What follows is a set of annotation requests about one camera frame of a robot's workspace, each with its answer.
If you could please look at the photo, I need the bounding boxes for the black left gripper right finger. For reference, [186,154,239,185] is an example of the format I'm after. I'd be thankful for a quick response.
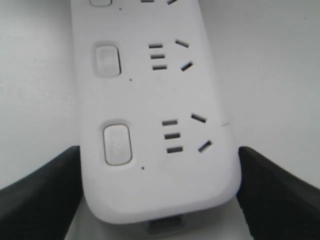
[236,146,320,240]

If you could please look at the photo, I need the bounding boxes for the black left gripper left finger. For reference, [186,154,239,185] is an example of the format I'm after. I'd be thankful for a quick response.
[0,146,82,240]

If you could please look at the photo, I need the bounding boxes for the white five-outlet power strip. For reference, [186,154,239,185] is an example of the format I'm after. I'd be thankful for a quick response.
[70,0,242,237]

